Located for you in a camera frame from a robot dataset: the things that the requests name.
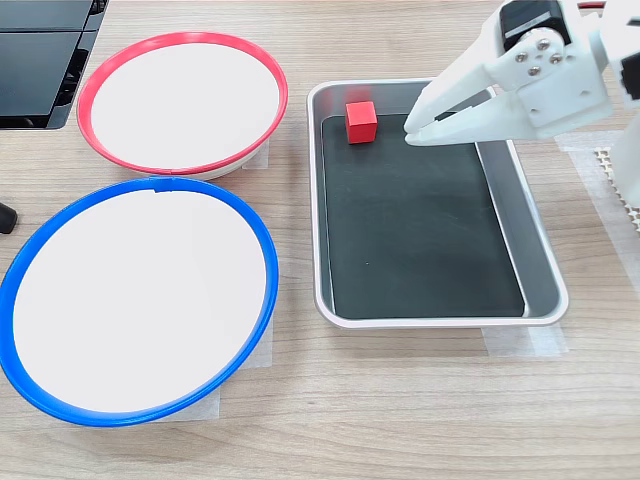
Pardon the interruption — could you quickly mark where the white plate with blue rim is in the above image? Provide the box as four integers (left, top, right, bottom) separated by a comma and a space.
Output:
0, 175, 280, 429

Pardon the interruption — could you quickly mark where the black mat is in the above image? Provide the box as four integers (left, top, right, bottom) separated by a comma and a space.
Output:
320, 113, 526, 320

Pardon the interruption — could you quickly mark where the steel tray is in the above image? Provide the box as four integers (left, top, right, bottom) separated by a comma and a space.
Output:
306, 78, 570, 330

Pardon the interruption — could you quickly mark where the small red cube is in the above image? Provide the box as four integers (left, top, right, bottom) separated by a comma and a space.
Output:
345, 100, 378, 145

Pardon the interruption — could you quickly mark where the pale perforated base plate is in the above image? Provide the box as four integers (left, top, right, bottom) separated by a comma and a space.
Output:
592, 145, 640, 234

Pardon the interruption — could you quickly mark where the black rounded object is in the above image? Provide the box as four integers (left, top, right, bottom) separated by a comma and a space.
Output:
0, 202, 19, 235

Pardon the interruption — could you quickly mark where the black electronic device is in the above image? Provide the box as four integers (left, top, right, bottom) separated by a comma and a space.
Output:
0, 0, 110, 131

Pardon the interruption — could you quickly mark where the white plate with red rim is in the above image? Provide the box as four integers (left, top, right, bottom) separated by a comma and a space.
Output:
76, 31, 290, 181

